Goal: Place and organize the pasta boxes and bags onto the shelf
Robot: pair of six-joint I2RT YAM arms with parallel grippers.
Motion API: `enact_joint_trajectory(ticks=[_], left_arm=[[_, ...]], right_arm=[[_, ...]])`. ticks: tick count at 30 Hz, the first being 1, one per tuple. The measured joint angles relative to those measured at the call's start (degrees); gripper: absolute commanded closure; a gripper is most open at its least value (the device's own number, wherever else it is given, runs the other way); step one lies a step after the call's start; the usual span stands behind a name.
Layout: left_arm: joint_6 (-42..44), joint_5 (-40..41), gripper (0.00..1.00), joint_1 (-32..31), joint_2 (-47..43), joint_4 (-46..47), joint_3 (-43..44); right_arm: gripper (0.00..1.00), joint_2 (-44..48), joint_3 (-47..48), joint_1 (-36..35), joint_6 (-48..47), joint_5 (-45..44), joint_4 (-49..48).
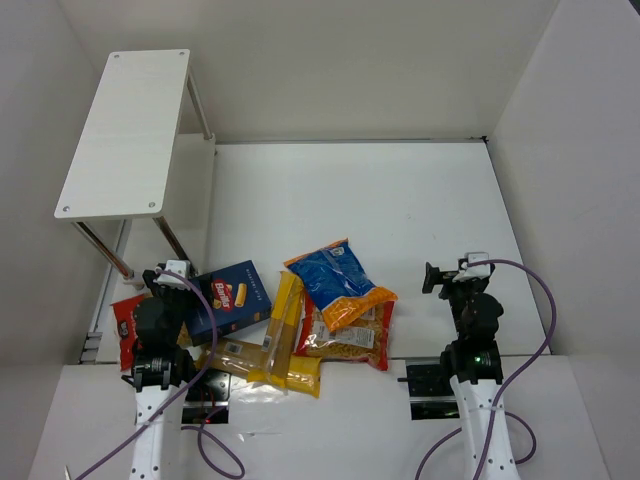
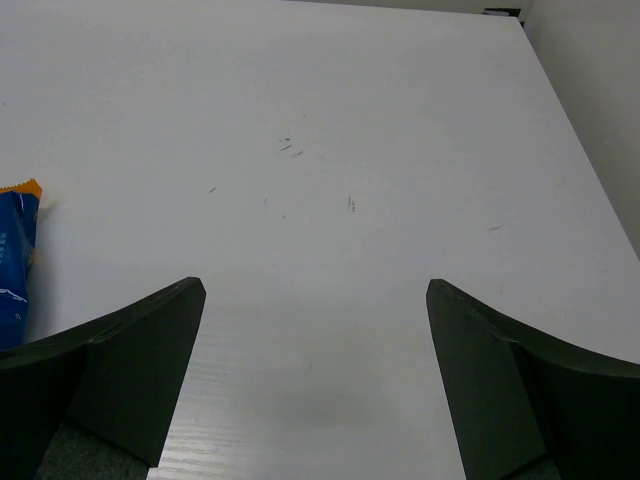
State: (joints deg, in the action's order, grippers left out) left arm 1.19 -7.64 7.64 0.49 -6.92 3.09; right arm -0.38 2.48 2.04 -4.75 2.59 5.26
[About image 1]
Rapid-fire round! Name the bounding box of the blue orange pasta bag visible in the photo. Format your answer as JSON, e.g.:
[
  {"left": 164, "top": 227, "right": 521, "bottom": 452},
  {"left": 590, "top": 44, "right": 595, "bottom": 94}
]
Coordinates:
[{"left": 284, "top": 238, "right": 398, "bottom": 332}]

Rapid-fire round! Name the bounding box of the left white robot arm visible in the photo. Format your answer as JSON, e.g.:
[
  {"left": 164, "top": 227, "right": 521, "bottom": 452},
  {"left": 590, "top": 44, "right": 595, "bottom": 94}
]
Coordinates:
[{"left": 130, "top": 270, "right": 196, "bottom": 479}]

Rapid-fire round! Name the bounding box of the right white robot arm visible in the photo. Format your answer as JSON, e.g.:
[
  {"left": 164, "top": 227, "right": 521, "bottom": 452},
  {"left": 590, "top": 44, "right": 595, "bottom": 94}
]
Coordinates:
[{"left": 422, "top": 252, "right": 519, "bottom": 479}]

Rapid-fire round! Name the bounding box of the red pasta bag left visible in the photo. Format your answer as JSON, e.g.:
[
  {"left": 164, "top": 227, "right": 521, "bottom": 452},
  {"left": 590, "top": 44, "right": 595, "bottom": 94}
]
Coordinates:
[{"left": 109, "top": 293, "right": 195, "bottom": 372}]

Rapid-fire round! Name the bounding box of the blue Barilla pasta box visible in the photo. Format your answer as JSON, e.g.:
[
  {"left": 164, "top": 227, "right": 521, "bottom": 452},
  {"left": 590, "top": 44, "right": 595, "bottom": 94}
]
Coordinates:
[{"left": 190, "top": 260, "right": 272, "bottom": 338}]

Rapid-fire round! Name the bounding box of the white two-tier shelf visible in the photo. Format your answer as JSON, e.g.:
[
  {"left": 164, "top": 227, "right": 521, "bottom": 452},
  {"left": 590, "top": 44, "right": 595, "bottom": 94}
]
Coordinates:
[{"left": 54, "top": 49, "right": 216, "bottom": 288}]

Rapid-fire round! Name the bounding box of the yellow spaghetti pack lower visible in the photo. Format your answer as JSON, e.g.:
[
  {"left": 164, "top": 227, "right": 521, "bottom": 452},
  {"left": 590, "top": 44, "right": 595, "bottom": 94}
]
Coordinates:
[{"left": 210, "top": 338, "right": 321, "bottom": 398}]

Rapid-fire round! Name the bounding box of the red macaroni bag with labels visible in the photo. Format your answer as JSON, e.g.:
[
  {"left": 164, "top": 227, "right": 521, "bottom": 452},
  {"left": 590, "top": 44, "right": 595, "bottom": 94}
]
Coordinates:
[{"left": 294, "top": 296, "right": 395, "bottom": 371}]

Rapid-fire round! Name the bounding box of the yellow spaghetti pack upright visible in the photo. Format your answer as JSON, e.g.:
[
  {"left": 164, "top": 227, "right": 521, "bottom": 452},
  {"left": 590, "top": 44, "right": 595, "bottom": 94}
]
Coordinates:
[{"left": 247, "top": 271, "right": 304, "bottom": 388}]

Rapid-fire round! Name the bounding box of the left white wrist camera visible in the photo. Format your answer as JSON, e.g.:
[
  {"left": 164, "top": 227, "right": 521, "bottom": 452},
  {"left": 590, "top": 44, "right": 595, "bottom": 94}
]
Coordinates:
[{"left": 153, "top": 260, "right": 192, "bottom": 290}]

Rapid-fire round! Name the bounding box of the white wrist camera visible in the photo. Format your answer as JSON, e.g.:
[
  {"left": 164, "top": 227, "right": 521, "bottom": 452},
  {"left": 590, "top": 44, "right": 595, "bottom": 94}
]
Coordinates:
[
  {"left": 153, "top": 260, "right": 192, "bottom": 290},
  {"left": 454, "top": 252, "right": 493, "bottom": 282}
]

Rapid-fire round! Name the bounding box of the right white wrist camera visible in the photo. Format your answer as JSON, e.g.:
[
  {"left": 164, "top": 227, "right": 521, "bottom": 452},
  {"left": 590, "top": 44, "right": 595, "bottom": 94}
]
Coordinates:
[{"left": 454, "top": 252, "right": 493, "bottom": 282}]

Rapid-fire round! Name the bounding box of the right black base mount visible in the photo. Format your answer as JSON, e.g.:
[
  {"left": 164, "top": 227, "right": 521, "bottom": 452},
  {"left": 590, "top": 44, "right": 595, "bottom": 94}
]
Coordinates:
[{"left": 397, "top": 359, "right": 459, "bottom": 421}]

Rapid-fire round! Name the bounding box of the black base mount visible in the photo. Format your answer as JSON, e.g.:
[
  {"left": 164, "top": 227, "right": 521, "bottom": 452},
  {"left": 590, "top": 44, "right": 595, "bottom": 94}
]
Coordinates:
[
  {"left": 182, "top": 369, "right": 232, "bottom": 425},
  {"left": 397, "top": 359, "right": 459, "bottom": 421}
]

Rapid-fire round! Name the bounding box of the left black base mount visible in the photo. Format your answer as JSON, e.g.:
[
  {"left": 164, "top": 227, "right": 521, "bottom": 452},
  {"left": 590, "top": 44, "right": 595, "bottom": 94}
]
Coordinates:
[{"left": 182, "top": 369, "right": 232, "bottom": 425}]

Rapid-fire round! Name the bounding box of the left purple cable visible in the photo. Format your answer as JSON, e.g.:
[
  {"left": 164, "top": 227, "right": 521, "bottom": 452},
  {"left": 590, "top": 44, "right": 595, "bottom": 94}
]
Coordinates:
[{"left": 74, "top": 269, "right": 247, "bottom": 480}]

